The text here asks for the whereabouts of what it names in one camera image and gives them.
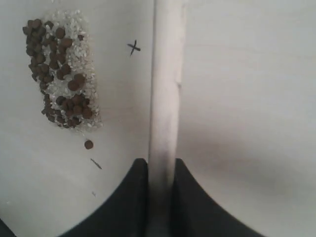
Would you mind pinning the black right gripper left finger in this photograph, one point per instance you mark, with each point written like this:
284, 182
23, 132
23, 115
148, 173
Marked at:
124, 213

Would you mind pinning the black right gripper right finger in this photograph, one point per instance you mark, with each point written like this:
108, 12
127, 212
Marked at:
195, 214

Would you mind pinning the brown and white grain pile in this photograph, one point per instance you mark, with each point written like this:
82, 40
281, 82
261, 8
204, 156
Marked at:
58, 46

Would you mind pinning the white paint brush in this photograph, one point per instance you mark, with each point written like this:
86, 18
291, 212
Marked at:
169, 27

